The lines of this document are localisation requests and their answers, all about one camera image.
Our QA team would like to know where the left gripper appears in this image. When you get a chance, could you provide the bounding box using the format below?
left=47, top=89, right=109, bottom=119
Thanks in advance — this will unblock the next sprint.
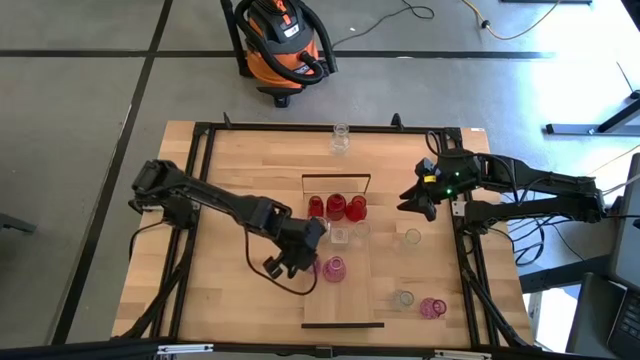
left=262, top=208, right=330, bottom=280

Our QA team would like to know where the yellow floor cable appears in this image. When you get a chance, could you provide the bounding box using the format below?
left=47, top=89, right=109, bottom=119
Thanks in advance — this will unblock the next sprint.
left=459, top=0, right=564, bottom=41

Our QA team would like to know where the grey monitor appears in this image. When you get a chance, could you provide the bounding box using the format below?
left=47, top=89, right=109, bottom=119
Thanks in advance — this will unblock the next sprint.
left=610, top=152, right=640, bottom=294

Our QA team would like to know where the clear thick-rimmed patterned vase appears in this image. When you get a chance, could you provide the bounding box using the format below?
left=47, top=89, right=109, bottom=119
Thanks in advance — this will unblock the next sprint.
left=391, top=288, right=416, bottom=311

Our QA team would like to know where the clear bell-shaped glass vase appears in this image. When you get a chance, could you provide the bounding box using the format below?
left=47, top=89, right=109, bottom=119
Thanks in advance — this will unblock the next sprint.
left=329, top=122, right=351, bottom=156

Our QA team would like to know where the black looped cable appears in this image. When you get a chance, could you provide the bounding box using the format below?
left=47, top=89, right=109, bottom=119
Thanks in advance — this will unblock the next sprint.
left=424, top=130, right=442, bottom=157
left=243, top=227, right=321, bottom=297

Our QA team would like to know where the black table frame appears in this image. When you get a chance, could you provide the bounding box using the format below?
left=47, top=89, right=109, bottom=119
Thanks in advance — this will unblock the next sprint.
left=112, top=112, right=534, bottom=360

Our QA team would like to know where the orange black shop vacuum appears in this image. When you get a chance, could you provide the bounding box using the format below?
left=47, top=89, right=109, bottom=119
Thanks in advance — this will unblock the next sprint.
left=233, top=0, right=340, bottom=109

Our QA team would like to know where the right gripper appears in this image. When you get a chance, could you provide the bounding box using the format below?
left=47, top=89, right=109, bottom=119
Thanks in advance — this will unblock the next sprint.
left=397, top=148, right=483, bottom=224

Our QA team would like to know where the red bulb vase narrow neck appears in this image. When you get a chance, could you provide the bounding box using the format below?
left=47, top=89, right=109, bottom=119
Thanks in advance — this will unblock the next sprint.
left=345, top=194, right=369, bottom=223

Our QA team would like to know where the red ribbed wide-mouth vase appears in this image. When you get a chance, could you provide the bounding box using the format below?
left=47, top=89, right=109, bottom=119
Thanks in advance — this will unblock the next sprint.
left=325, top=193, right=348, bottom=222

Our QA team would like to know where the pink cone-shaped glass vase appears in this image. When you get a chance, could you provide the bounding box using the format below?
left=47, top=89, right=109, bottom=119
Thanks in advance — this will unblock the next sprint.
left=322, top=255, right=347, bottom=284

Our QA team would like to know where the black floor cable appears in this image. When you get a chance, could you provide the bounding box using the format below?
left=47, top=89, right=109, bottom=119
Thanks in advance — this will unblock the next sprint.
left=331, top=0, right=435, bottom=50

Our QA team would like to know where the dark desk foot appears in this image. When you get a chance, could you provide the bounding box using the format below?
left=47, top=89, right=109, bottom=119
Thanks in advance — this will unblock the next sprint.
left=518, top=252, right=614, bottom=295
left=0, top=212, right=39, bottom=235

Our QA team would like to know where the grey desk foot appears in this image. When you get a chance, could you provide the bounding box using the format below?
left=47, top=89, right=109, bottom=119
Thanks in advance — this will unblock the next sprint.
left=544, top=60, right=640, bottom=137

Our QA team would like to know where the black keyboard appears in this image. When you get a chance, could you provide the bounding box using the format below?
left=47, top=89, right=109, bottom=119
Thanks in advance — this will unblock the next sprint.
left=606, top=291, right=640, bottom=360

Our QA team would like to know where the white cable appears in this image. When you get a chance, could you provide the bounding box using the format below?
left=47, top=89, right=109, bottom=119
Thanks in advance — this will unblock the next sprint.
left=599, top=172, right=640, bottom=197

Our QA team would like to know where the silver bracket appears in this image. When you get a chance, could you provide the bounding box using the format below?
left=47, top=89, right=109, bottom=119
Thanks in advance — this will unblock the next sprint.
left=157, top=343, right=215, bottom=356
left=433, top=349, right=494, bottom=360

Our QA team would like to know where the clear wide-mouth glass vase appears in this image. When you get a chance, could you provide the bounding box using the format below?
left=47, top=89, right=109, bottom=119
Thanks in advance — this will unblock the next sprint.
left=351, top=220, right=374, bottom=241

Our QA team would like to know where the black upright post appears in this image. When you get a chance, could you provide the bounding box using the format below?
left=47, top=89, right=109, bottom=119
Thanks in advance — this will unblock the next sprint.
left=219, top=0, right=253, bottom=79

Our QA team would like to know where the pink ribbed bulb vase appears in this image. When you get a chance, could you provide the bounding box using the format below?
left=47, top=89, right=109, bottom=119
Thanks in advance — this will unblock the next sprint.
left=418, top=297, right=448, bottom=320

